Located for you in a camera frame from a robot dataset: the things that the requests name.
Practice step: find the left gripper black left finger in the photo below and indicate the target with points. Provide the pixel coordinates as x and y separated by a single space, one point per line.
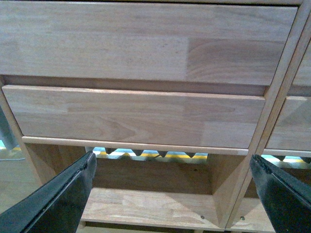
58 205

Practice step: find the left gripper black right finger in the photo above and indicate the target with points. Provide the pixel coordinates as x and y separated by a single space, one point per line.
286 199

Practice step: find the right wooden shelf unit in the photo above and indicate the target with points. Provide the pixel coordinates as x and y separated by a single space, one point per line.
287 91

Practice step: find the wooden shelf unit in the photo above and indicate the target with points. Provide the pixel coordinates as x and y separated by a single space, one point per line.
287 91
157 185

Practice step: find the left wooden shelf unit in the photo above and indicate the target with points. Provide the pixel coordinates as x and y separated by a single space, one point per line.
157 185

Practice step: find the lower right wooden drawer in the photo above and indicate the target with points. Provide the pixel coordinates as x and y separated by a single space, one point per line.
291 123

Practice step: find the wooden drawer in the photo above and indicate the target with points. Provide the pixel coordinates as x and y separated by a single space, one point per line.
232 44
291 123
168 118
303 75

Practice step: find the upper right wooden drawer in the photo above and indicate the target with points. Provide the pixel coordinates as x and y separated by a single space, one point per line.
303 75

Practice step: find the lower left wooden drawer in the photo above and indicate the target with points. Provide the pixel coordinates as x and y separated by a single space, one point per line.
168 118

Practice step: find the upper left wooden drawer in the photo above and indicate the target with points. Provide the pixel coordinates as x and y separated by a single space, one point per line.
232 44

